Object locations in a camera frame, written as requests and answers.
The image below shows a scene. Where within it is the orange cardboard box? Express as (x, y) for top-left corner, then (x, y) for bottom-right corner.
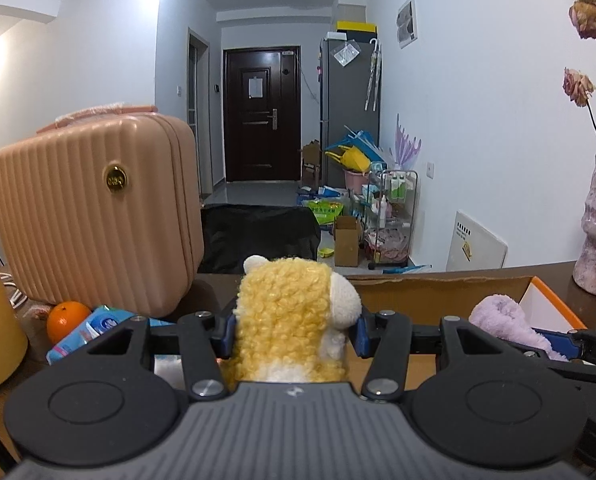
(344, 274), (588, 396)

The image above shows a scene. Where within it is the orange fruit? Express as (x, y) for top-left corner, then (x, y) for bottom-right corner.
(46, 301), (92, 344)

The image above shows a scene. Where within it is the small brown cardboard box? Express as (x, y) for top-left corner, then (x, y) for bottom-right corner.
(334, 216), (362, 268)

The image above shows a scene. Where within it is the yellow box on fridge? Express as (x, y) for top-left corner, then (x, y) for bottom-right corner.
(336, 21), (378, 44)

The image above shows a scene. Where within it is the blue tissue pack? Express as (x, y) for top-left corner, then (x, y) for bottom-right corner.
(45, 304), (174, 366)

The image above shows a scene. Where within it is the grey refrigerator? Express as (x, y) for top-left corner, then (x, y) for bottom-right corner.
(319, 37), (383, 190)

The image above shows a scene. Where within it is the pink ribbed suitcase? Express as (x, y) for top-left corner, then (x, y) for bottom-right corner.
(0, 106), (203, 318)

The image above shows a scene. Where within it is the yellow plush toy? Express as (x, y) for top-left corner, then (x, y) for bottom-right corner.
(221, 255), (362, 390)

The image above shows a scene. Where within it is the black chair back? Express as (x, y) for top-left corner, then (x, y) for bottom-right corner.
(198, 204), (321, 275)

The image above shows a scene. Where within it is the dark entrance door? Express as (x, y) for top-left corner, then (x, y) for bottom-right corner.
(223, 47), (301, 182)

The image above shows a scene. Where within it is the white board on floor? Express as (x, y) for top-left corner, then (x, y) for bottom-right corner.
(447, 210), (508, 272)

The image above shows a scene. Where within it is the lilac fluffy towel roll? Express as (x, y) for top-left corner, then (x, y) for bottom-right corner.
(468, 295), (568, 362)

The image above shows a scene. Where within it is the metal storage trolley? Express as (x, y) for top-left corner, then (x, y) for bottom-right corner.
(359, 169), (418, 270)

